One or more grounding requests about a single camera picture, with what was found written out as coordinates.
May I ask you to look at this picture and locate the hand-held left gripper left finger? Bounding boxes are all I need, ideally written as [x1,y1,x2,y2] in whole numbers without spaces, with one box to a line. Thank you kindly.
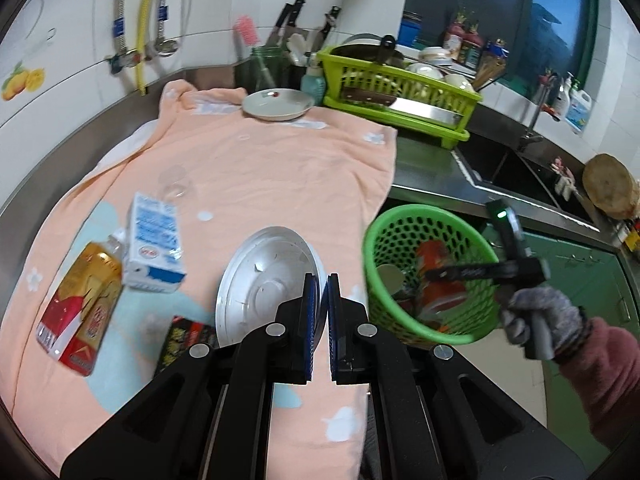
[60,272,321,480]

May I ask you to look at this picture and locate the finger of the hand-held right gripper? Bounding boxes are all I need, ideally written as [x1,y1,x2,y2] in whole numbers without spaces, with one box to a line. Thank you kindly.
[425,261,503,283]

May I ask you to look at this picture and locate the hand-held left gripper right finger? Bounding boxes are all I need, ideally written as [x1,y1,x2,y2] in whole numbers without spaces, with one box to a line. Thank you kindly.
[325,272,587,480]

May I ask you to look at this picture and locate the red cola can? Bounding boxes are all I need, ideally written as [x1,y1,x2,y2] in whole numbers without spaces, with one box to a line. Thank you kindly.
[414,240,472,322]

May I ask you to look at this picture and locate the white plastic lid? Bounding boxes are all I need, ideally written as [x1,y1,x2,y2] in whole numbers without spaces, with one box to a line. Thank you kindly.
[215,226,326,348]

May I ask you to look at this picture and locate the green perforated plastic basket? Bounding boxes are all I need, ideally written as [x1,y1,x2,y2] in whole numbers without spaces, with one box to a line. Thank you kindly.
[362,204,506,346]

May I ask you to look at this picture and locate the person's right forearm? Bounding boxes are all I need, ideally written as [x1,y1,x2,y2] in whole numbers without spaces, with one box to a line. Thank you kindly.
[554,319,640,448]

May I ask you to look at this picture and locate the person's right hand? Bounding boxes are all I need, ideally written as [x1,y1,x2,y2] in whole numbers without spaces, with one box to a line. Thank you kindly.
[500,287,590,361]

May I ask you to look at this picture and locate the steel sink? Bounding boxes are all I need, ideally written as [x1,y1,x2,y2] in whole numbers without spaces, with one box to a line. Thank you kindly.
[452,130,601,231]

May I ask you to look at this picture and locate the round wooden cutting board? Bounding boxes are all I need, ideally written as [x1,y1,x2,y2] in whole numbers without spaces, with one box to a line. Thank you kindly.
[582,154,640,220]

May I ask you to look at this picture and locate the black snack wrapper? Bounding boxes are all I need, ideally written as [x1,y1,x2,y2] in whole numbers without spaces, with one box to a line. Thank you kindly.
[152,315,219,378]

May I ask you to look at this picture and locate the steel faucet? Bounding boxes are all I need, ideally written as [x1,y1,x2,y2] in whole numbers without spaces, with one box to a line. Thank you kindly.
[517,72,558,151]

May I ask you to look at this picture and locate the white dish soap bottles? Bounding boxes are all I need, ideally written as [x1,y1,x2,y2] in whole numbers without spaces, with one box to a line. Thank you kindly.
[552,72,594,134]

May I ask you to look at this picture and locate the peach floral towel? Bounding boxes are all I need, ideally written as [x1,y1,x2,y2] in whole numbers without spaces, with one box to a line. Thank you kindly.
[0,80,399,480]

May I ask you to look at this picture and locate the blue white milk carton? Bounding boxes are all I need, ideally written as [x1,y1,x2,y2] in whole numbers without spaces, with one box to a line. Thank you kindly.
[122,191,188,295]

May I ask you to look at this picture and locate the wooden chopsticks bundle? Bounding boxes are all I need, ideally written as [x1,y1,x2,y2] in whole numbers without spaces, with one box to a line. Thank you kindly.
[472,52,508,91]

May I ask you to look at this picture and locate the green plastic dish rack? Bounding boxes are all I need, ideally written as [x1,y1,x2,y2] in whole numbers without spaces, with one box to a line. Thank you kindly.
[316,46,485,150]

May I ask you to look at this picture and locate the clear plastic cup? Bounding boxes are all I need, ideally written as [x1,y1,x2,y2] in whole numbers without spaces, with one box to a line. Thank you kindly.
[157,165,197,199]

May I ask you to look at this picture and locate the stack of white bowls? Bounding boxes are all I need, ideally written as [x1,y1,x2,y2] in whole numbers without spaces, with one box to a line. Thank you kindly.
[405,46,476,93]

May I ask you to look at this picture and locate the white saucer plate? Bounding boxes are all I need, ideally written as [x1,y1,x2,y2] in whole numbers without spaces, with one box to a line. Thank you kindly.
[242,88,316,122]

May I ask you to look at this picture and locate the sauce bottles with red caps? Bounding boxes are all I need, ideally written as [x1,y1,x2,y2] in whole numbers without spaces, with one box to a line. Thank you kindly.
[442,10,487,68]

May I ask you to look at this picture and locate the teal soap bottle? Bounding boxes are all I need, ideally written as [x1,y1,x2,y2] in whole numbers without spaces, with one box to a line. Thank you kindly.
[301,57,326,106]

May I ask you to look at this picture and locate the blue storage container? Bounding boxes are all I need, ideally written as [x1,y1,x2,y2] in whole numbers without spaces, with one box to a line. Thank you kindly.
[398,11,421,48]

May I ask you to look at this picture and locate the green glass jar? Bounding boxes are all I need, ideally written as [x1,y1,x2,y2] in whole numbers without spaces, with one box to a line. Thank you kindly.
[248,46,284,92]

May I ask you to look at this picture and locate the white plastic spatula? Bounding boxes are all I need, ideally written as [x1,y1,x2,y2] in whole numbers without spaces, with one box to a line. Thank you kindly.
[289,34,308,67]

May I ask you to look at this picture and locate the pink bottle brush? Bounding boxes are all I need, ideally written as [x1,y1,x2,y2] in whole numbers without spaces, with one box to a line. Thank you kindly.
[234,15,276,88]

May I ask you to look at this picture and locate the metal pipe valves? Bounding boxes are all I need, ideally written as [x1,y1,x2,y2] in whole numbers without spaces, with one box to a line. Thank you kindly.
[107,50,153,74]

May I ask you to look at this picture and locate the steel cleaver wooden handle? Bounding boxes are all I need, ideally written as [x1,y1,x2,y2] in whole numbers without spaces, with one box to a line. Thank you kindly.
[342,86,463,127]

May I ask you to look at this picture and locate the black pan with handle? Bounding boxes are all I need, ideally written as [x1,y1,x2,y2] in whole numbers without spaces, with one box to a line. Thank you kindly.
[330,35,405,68]

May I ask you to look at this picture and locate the black handled kitchen knife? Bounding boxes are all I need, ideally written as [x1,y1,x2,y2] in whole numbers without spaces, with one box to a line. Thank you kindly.
[265,0,306,48]
[320,6,342,48]

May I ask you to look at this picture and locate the yellow gas hose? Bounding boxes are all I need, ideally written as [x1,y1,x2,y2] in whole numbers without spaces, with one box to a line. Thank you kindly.
[136,0,166,96]

